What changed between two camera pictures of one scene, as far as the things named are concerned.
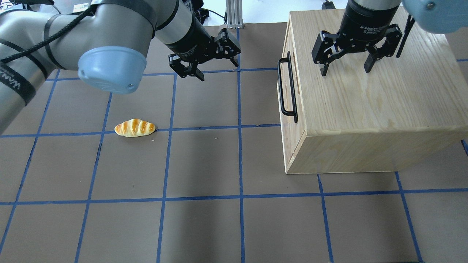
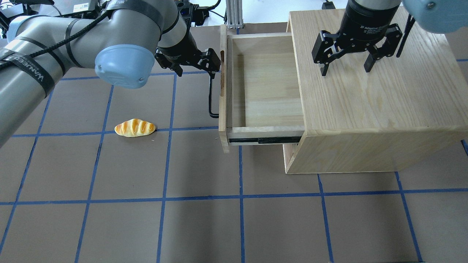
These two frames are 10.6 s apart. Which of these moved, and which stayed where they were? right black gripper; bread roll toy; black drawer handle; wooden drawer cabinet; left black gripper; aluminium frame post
Moved: left black gripper; black drawer handle
Stayed: wooden drawer cabinet; right black gripper; bread roll toy; aluminium frame post
